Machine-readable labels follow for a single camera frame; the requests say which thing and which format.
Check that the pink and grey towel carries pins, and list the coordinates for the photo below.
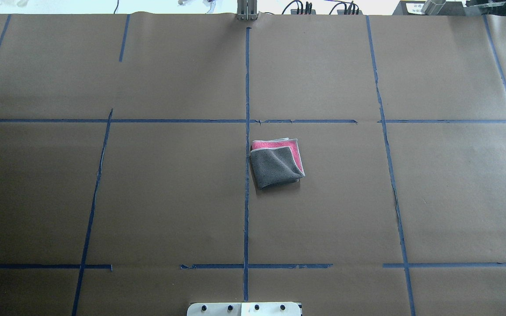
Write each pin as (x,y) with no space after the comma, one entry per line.
(276,162)

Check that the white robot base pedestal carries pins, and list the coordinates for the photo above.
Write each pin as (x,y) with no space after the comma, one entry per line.
(245,309)

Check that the aluminium frame post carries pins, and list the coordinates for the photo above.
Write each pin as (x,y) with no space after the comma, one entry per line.
(247,10)

